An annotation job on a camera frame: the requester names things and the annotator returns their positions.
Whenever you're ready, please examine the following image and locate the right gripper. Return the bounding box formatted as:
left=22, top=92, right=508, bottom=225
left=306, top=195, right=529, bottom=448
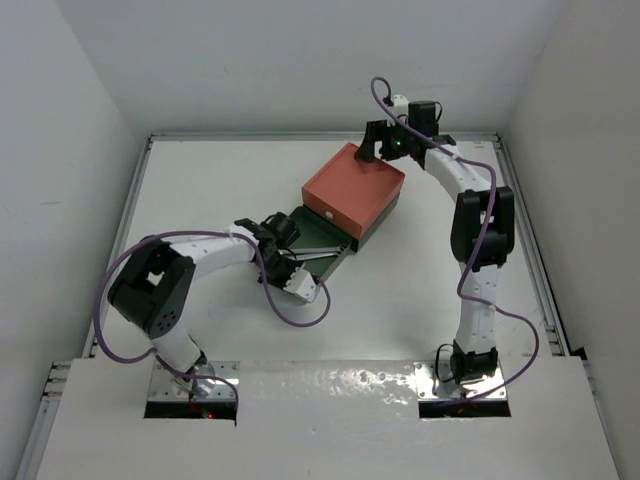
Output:
left=357, top=117, right=416, bottom=164

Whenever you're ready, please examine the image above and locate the green drawer box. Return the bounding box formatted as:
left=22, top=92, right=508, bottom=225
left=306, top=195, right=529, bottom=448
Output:
left=289, top=195, right=400, bottom=281

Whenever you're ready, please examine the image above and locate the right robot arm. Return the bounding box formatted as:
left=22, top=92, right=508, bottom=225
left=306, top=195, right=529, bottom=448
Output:
left=355, top=95, right=515, bottom=384

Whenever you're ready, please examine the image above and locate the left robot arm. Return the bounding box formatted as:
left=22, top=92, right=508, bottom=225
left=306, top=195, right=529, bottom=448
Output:
left=107, top=212, right=319, bottom=373

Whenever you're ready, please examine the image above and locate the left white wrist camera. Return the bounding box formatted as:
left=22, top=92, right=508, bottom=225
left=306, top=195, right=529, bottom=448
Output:
left=283, top=268, right=320, bottom=304

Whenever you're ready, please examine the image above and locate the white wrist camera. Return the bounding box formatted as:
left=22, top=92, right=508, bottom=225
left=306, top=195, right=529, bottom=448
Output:
left=283, top=268, right=320, bottom=304
left=387, top=94, right=409, bottom=123

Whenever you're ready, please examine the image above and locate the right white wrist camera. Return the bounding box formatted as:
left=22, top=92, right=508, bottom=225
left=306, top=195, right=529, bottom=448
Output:
left=387, top=94, right=409, bottom=123

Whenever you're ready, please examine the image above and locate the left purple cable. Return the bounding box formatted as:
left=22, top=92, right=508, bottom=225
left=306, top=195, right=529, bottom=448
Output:
left=92, top=228, right=334, bottom=416

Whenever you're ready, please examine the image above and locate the purple cable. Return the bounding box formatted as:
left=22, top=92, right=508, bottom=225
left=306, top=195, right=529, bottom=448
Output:
left=369, top=75, right=542, bottom=404
left=92, top=228, right=334, bottom=416

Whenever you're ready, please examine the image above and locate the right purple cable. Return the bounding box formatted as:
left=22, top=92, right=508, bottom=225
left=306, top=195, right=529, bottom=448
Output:
left=369, top=75, right=542, bottom=404

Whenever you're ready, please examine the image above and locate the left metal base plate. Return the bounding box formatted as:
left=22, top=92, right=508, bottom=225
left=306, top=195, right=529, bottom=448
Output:
left=147, top=361, right=240, bottom=402

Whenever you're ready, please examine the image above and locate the metal base plate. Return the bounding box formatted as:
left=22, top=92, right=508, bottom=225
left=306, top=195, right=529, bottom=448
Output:
left=147, top=361, right=240, bottom=402
left=414, top=360, right=508, bottom=402

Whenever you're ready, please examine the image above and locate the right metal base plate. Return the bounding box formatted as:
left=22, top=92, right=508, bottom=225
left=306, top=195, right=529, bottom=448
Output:
left=414, top=360, right=508, bottom=402

